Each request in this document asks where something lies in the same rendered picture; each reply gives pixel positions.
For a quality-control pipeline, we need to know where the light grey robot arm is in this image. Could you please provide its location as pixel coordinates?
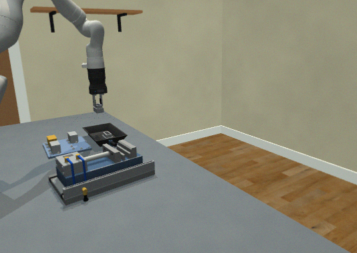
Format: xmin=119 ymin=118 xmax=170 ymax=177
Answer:
xmin=0 ymin=0 xmax=104 ymax=103

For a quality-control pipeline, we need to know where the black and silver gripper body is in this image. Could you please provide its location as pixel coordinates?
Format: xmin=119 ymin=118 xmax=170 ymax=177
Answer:
xmin=82 ymin=57 xmax=107 ymax=95

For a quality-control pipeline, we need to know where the small orange block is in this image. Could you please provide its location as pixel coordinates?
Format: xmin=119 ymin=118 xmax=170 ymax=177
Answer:
xmin=47 ymin=135 xmax=57 ymax=147

